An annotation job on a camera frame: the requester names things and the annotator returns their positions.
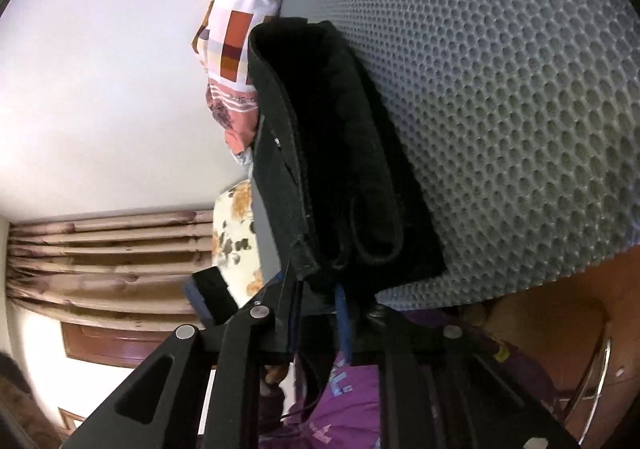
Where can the grey cloth under quilt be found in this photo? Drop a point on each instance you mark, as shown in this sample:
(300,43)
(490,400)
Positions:
(244,158)

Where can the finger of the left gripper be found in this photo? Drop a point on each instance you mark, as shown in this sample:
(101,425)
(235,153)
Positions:
(196,300)

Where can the floral pillow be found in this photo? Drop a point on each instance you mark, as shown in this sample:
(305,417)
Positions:
(235,251)

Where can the grey mesh bed mat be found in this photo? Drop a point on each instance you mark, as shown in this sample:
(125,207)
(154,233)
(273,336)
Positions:
(520,119)

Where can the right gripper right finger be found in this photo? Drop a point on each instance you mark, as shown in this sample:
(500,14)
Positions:
(437,392)

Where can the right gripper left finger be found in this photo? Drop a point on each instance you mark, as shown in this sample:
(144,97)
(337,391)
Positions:
(200,387)

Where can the black pants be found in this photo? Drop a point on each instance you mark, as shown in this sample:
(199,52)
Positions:
(343,203)

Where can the beige curtain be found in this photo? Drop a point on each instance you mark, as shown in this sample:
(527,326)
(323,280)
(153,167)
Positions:
(123,272)

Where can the brown wooden bed frame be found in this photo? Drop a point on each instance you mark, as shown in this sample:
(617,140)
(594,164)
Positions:
(116,348)

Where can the metal chair frame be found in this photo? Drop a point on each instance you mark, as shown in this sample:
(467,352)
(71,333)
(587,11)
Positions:
(591,384)

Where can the pink checkered quilt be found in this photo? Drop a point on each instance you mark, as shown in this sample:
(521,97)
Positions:
(221,44)

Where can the person left hand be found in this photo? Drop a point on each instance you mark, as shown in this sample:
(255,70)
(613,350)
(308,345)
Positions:
(272,377)

